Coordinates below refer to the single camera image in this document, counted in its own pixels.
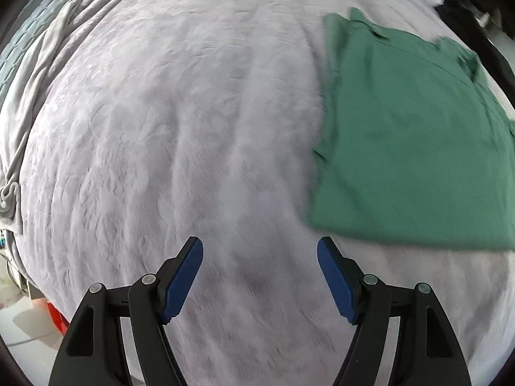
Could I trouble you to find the black folded clothes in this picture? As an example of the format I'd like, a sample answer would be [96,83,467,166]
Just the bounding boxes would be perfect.
[435,0,510,73]

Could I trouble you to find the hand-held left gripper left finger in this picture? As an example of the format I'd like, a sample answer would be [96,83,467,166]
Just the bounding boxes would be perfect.
[48,237,204,386]

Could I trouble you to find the green work jacket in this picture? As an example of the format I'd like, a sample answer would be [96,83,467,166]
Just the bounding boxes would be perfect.
[308,7,515,251]

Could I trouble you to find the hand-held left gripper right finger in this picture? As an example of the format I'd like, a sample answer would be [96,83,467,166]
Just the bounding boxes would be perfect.
[316,237,472,386]

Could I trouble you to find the red plastic object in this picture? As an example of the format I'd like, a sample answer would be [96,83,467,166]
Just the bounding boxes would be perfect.
[46,301,71,334]

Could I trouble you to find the grey quilt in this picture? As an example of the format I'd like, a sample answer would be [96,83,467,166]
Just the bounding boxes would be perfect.
[0,0,85,107]

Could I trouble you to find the lavender plush blanket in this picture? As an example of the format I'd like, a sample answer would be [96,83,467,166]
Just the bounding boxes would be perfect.
[0,0,515,386]

